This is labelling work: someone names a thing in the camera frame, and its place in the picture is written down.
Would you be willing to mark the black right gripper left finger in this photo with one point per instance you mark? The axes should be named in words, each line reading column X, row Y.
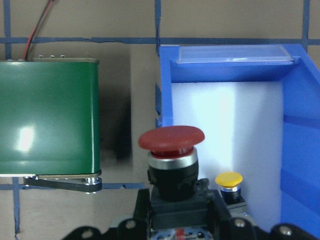
column 142, row 206

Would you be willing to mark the white foam pad right bin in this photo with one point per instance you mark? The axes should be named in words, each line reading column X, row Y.
column 243, row 127

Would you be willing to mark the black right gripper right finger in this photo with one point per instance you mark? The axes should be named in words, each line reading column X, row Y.
column 218, row 213

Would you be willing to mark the blue right storage bin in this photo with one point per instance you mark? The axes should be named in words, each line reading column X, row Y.
column 287, row 64

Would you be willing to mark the yellow mushroom push button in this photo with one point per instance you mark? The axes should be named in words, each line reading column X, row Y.
column 230, row 188

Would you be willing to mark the red mushroom push button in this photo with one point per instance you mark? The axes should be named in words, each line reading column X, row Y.
column 178, row 198

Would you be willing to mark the green conveyor belt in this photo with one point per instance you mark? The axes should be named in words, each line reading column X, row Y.
column 49, row 123

